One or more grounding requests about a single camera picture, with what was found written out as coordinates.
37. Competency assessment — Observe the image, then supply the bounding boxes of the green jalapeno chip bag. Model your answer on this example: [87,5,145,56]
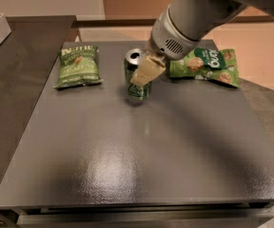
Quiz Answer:
[55,46,103,89]

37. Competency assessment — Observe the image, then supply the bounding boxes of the green soda can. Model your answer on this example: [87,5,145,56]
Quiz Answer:
[124,48,151,101]

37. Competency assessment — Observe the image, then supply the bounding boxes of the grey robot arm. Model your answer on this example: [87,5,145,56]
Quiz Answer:
[130,0,274,86]

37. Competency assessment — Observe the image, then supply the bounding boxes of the green popcorn snack bag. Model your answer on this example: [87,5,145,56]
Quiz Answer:
[168,47,239,87]

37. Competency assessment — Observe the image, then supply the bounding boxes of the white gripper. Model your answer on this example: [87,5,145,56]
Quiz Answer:
[130,6,201,87]

